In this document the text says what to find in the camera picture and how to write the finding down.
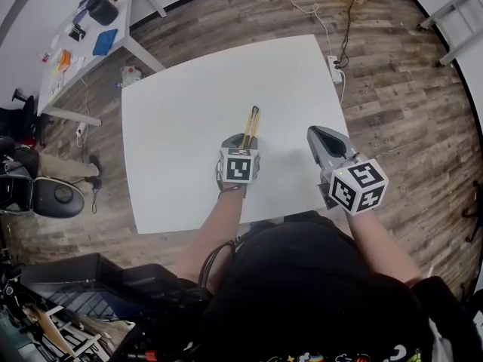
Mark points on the small white power strip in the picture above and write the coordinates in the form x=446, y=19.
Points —
x=81, y=129

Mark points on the person's left forearm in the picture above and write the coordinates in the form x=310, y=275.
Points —
x=222, y=224

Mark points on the orange packet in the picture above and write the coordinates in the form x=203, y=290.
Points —
x=65, y=60

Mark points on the white table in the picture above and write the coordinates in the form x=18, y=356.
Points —
x=188, y=126

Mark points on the blue cloth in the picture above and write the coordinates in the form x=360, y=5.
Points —
x=105, y=42

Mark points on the white metal frame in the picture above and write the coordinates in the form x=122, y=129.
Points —
x=458, y=17

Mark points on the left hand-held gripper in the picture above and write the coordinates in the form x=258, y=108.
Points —
x=237, y=170

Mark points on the black equipment case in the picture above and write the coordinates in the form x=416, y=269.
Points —
x=94, y=273

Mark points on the person's right forearm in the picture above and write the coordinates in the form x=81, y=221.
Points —
x=377, y=243

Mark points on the person's black printed shirt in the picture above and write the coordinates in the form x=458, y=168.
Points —
x=320, y=296

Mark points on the black office chair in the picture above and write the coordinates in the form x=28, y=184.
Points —
x=22, y=115

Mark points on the black small box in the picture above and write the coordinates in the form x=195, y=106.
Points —
x=77, y=33

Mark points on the white red bag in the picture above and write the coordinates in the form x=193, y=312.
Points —
x=131, y=75

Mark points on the purple packet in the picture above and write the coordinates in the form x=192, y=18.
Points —
x=80, y=16

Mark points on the black plant pot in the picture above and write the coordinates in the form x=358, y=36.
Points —
x=102, y=11

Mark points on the yellow black utility knife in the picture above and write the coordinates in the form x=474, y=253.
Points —
x=250, y=124

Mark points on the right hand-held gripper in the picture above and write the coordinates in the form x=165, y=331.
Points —
x=356, y=191

